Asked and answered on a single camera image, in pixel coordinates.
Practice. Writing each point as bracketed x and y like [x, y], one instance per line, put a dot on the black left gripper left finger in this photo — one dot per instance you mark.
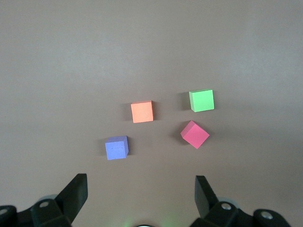
[75, 196]

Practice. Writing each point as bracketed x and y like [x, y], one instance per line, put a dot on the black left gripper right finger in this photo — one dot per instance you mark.
[204, 196]

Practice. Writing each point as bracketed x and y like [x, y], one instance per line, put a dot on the red foam cube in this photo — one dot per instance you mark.
[195, 136]

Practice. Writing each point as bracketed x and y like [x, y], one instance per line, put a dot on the green foam cube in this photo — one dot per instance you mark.
[201, 101]

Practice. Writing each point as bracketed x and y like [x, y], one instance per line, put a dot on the orange foam cube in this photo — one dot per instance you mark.
[142, 112]

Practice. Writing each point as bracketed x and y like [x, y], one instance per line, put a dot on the purple foam cube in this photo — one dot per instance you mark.
[116, 149]

